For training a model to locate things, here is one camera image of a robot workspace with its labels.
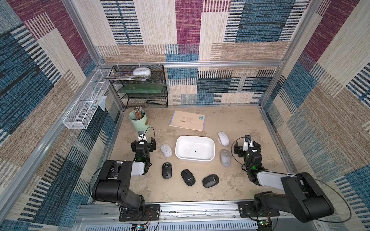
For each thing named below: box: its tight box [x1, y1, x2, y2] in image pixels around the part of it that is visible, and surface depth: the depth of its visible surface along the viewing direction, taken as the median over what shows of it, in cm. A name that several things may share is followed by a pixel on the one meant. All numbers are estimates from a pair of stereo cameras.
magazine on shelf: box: [103, 71, 147, 81], surface depth 83 cm
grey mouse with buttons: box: [220, 149, 232, 167], surface depth 91 cm
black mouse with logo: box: [202, 173, 220, 189], surface depth 83 cm
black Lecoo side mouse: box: [161, 162, 173, 180], surface depth 87 cm
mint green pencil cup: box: [128, 110, 150, 133], surface depth 100 cm
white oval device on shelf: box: [132, 66, 152, 78], surface depth 91 cm
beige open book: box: [169, 110, 207, 132], surface depth 114 cm
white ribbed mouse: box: [159, 143, 173, 158], surface depth 96 cm
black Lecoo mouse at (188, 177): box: [180, 168, 196, 187], surface depth 85 cm
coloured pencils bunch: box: [133, 105, 145, 121], surface depth 98 cm
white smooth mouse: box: [217, 131, 230, 147], surface depth 101 cm
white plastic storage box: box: [174, 135, 216, 163], surface depth 96 cm
